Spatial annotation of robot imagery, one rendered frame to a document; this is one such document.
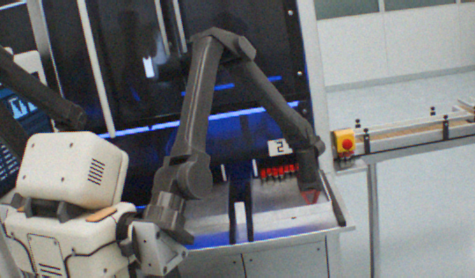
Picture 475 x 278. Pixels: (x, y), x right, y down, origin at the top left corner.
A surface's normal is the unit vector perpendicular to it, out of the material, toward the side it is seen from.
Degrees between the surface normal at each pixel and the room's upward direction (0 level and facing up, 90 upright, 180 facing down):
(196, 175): 79
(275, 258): 90
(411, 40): 90
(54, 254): 82
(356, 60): 90
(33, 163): 48
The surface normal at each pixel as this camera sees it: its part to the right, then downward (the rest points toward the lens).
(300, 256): 0.00, 0.32
